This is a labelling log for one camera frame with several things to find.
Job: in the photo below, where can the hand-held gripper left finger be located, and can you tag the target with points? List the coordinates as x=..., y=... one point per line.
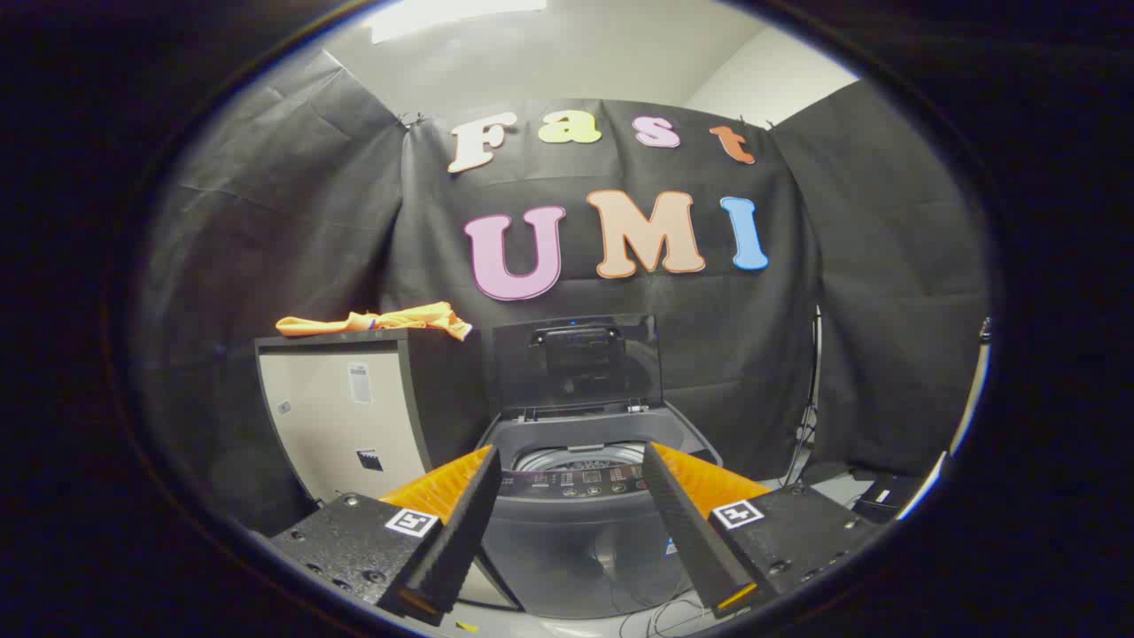
x=461, y=532

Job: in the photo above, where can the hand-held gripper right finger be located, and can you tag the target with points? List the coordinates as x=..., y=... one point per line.
x=687, y=532

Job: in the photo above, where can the grey washing machine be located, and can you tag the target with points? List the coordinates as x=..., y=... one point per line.
x=576, y=540

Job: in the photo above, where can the orange garment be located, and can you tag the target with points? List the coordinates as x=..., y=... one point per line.
x=403, y=319

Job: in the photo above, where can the white and black cabinet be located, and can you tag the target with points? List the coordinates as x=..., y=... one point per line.
x=337, y=416

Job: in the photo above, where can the black stand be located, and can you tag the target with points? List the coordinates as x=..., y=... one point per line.
x=813, y=390

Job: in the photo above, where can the black box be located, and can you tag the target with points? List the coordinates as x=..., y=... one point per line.
x=886, y=498

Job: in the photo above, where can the black backdrop cloth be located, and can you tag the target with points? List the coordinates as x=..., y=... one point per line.
x=292, y=221

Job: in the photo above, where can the ceiling light panel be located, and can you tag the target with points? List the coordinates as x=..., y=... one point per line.
x=452, y=16

